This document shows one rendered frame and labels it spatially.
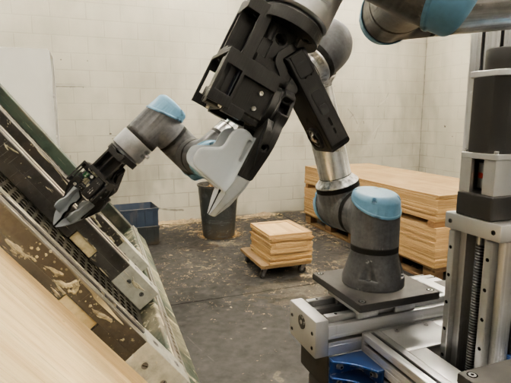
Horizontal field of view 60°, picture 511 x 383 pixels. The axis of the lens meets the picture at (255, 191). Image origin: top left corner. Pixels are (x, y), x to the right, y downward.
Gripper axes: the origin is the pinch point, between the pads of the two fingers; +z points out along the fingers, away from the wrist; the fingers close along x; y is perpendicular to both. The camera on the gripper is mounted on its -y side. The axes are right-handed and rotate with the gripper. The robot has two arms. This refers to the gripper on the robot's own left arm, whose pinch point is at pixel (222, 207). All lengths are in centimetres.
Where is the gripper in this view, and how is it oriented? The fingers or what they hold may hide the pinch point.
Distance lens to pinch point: 46.0
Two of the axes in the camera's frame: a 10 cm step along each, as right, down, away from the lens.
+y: -8.3, -4.1, -3.7
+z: -4.4, 9.0, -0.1
